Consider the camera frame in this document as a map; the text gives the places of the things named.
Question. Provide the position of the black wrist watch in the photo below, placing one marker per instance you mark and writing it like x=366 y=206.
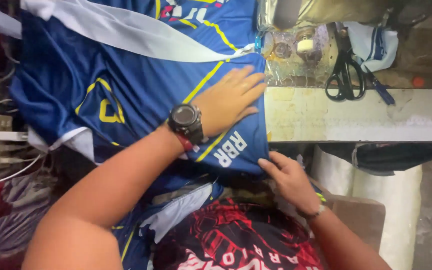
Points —
x=186 y=118

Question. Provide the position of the beige power strip with plugs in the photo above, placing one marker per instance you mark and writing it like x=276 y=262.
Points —
x=2 y=140

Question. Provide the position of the white fabric strip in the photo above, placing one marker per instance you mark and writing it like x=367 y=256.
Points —
x=126 y=33

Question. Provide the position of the brown cardboard box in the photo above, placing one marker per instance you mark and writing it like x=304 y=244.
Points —
x=358 y=221

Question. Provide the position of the blue and white fabric piece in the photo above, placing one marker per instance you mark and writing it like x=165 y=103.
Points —
x=171 y=213

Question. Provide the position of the dark hanging cloth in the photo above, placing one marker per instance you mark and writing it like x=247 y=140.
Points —
x=396 y=157

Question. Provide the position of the black scissors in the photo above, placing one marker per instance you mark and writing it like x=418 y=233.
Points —
x=345 y=80

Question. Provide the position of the white and blue cloth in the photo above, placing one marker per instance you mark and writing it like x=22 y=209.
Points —
x=371 y=43

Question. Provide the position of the white bobbin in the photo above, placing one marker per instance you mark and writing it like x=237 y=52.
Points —
x=305 y=45

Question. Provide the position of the red wrist band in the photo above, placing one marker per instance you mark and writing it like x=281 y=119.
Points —
x=186 y=143

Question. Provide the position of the red knob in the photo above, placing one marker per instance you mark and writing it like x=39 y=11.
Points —
x=418 y=81

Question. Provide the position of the red and black printed shirt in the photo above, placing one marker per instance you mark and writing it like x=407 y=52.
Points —
x=238 y=240

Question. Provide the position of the heap of red grey fabrics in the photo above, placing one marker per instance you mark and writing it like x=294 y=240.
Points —
x=6 y=213

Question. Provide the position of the blue pen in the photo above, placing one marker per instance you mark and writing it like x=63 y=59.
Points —
x=381 y=88

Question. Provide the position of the person's right hand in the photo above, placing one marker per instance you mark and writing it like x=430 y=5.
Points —
x=294 y=183

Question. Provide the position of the blue jersey with yellow stripes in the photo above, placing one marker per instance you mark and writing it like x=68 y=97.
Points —
x=144 y=86

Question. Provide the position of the person's left hand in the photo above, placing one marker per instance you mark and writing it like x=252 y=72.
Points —
x=223 y=101

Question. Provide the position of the plastic-wrapped sewing machine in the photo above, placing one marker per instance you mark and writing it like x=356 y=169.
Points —
x=298 y=56

